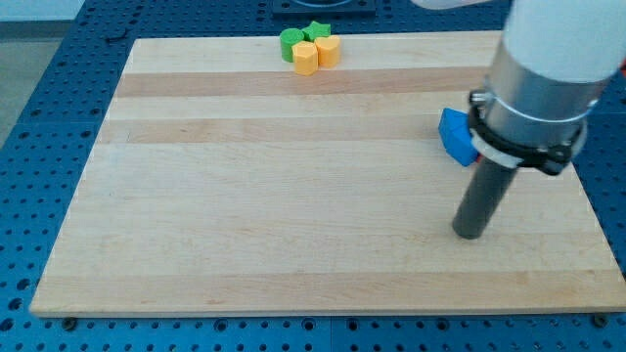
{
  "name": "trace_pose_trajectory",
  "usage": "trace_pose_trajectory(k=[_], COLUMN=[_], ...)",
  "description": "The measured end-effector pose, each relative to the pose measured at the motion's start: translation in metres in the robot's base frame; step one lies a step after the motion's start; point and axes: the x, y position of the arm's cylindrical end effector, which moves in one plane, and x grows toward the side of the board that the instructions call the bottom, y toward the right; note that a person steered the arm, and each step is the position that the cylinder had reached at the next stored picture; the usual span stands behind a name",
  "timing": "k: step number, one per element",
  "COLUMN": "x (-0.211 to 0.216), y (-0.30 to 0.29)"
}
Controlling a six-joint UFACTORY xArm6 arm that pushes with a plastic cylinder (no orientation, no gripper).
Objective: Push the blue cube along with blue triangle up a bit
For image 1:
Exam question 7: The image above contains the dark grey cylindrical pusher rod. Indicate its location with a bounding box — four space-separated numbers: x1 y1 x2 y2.
452 158 517 240

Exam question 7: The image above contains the green cylinder block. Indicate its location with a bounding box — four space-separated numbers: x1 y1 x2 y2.
279 27 304 63

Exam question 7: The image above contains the blue cube block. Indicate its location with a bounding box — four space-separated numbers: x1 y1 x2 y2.
438 108 478 166

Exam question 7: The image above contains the light wooden board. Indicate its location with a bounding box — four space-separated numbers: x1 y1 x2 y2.
30 31 625 318

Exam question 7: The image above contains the green star block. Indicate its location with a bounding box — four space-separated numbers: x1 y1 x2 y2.
302 21 332 42

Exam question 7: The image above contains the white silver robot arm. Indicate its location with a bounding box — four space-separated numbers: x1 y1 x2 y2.
452 0 625 240

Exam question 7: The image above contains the yellow hexagon block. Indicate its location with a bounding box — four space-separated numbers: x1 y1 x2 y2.
291 41 318 75

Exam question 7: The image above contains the yellow heart block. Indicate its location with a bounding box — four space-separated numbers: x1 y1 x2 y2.
314 35 341 67

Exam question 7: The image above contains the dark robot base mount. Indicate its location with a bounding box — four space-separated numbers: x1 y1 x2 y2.
270 0 377 17

